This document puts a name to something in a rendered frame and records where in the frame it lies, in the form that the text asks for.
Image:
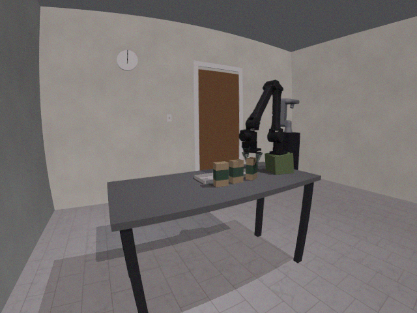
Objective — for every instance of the tan rectangular block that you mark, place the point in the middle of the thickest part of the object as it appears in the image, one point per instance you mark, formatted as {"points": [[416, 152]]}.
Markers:
{"points": [[251, 168], [236, 171], [220, 174]]}

